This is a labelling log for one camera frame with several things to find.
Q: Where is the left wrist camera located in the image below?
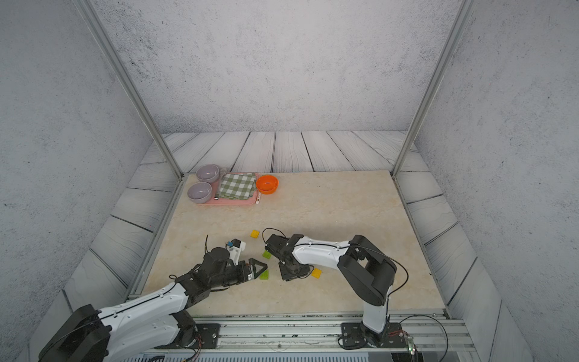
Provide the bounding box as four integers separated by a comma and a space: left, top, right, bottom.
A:
226, 239, 246, 265

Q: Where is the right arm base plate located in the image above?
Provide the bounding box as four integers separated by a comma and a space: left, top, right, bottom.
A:
340, 322, 408, 350

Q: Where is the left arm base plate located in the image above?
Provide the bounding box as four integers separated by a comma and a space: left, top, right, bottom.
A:
155, 324, 221, 350

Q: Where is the pink tray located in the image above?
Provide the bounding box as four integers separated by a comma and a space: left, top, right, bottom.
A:
204, 173, 260, 206

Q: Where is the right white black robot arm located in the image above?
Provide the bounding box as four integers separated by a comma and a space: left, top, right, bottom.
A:
265, 234, 397, 337

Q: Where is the front lavender bowl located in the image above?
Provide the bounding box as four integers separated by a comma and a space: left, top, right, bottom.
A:
187, 182, 214, 205

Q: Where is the green checkered cloth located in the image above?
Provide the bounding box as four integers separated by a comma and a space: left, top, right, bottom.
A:
216, 173, 257, 201

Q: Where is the rear lavender bowl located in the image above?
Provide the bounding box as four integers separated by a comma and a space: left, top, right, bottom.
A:
195, 164, 220, 183

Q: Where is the right aluminium frame post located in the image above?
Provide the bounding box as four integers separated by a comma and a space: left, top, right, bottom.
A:
391, 0, 475, 179

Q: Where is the aluminium frame post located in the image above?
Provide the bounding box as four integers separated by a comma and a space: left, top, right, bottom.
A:
391, 0, 475, 179
74, 0, 184, 180

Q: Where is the lavender bowl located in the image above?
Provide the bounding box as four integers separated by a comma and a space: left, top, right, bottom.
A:
187, 182, 214, 205
195, 164, 220, 183

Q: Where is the left aluminium frame post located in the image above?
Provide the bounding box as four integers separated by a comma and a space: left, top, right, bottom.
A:
74, 0, 184, 180

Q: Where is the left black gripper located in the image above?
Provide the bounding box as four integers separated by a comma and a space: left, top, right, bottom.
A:
209, 258, 268, 291

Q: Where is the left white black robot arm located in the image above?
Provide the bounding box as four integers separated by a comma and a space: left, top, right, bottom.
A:
38, 247, 268, 361

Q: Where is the orange bowl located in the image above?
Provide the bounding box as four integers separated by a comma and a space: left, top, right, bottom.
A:
256, 175, 279, 195

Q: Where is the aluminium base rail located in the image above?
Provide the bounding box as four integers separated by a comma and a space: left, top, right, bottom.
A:
196, 314, 479, 361

